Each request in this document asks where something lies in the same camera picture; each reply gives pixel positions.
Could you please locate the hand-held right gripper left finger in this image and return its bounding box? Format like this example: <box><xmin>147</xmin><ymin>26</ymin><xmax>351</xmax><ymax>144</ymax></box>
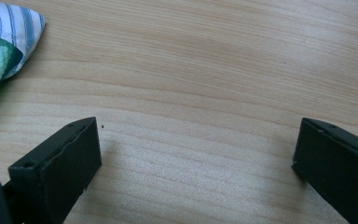
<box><xmin>7</xmin><ymin>117</ymin><xmax>103</xmax><ymax>224</ymax></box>

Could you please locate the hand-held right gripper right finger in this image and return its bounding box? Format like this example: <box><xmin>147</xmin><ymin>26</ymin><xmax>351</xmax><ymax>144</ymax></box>
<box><xmin>291</xmin><ymin>117</ymin><xmax>358</xmax><ymax>224</ymax></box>

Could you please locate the blue striped white cloth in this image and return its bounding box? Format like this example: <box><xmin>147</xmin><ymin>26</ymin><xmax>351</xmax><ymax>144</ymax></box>
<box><xmin>0</xmin><ymin>0</ymin><xmax>47</xmax><ymax>80</ymax></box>

